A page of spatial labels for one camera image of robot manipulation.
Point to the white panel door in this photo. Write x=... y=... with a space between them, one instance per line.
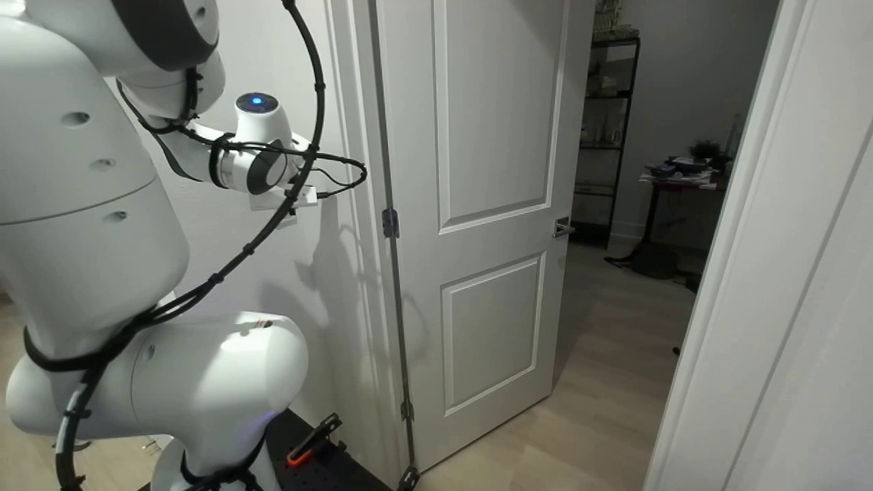
x=492 y=136

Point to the white door frame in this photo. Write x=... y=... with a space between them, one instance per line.
x=773 y=274
x=363 y=274

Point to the orange black clamp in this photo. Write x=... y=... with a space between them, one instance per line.
x=315 y=441

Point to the black metal shelf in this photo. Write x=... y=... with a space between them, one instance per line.
x=629 y=136

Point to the cluttered papers pile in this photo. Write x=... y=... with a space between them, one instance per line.
x=676 y=169

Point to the small green potted plant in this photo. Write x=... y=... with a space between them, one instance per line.
x=708 y=150

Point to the wooden desk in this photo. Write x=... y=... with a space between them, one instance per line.
x=683 y=214

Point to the black mounting table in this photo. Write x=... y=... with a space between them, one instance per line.
x=343 y=472

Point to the small dark floor object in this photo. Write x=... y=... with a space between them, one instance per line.
x=675 y=348

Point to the yellowish decoration plant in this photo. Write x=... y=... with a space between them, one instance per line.
x=607 y=16

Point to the black bag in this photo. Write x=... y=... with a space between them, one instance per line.
x=652 y=262

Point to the metal door hinge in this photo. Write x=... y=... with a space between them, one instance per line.
x=406 y=411
x=391 y=222

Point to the dark door stop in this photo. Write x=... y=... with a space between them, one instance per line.
x=410 y=477

